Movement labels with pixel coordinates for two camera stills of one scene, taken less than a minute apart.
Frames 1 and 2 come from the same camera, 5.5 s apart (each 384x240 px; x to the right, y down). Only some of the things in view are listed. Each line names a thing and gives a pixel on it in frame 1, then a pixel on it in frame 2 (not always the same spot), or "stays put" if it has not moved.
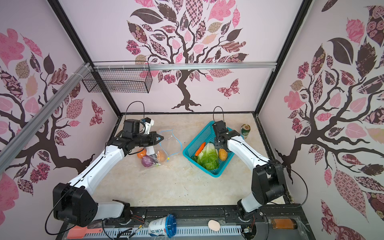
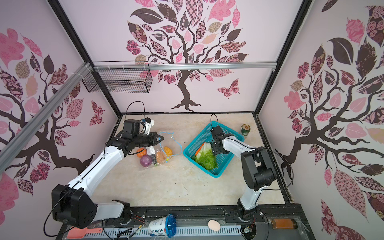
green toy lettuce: (208, 158) stays put
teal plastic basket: (206, 135) stays put
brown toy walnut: (161, 156) stays put
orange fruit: (223, 154) -> (168, 151)
